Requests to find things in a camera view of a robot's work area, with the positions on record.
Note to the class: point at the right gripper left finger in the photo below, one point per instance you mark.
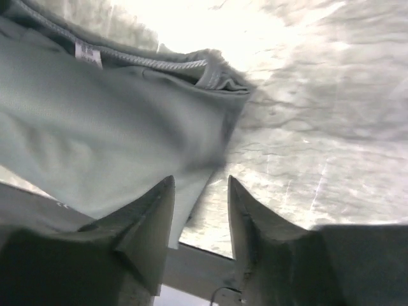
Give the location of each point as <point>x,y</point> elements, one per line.
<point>83,258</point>

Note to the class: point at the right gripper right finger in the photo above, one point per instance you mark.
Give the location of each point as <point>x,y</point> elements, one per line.
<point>280,263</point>

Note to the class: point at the dark grey t shirt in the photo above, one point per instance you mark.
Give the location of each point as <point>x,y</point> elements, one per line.
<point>96,124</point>

